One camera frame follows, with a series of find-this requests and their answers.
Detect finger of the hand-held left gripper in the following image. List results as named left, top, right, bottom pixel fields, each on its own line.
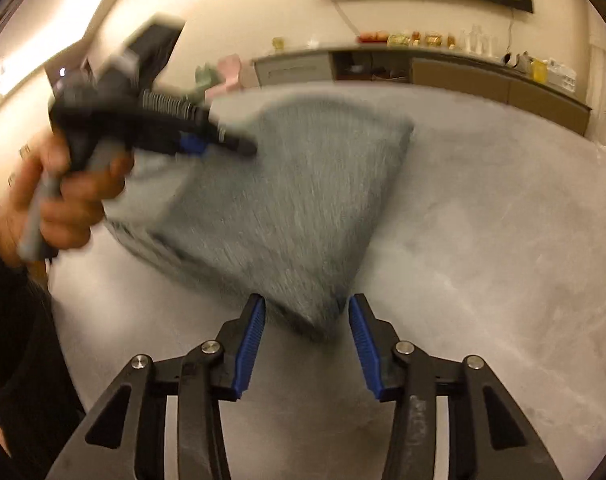
left=179, top=125, right=258, bottom=158

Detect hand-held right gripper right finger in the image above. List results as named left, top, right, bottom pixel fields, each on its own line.
left=348, top=292, right=564, bottom=480

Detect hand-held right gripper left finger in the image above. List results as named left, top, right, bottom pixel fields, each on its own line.
left=45, top=292, right=268, bottom=480

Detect grey knit sweater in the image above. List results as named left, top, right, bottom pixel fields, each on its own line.
left=103, top=92, right=416, bottom=343

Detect person's left forearm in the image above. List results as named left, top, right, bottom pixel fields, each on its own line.
left=0, top=210, right=86, bottom=480

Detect person's left hand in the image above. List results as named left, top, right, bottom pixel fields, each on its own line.
left=0, top=130, right=136, bottom=266

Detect gold gift boxes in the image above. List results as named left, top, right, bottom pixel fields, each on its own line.
left=388, top=32, right=444, bottom=47

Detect grey long low cabinet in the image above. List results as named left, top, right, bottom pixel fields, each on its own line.
left=253, top=45, right=594, bottom=138

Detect clear bottles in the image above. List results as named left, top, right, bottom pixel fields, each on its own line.
left=458, top=25, right=498, bottom=56

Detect white wall cable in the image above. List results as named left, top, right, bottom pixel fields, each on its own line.
left=332, top=0, right=360, bottom=42

